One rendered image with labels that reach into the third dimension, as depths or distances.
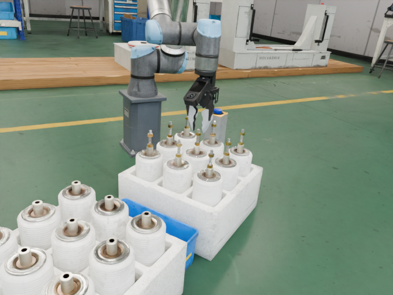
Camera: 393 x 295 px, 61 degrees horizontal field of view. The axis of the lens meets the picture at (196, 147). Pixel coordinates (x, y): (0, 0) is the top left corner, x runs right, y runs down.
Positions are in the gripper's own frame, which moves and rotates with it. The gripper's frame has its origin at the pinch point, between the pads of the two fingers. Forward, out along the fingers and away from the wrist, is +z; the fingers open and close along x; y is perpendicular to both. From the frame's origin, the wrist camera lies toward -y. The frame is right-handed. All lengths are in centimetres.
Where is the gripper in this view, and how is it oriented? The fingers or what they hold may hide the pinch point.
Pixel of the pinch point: (197, 129)
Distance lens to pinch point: 115.6
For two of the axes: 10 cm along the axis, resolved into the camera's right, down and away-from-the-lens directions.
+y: 4.4, -3.4, 8.3
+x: -8.9, -2.5, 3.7
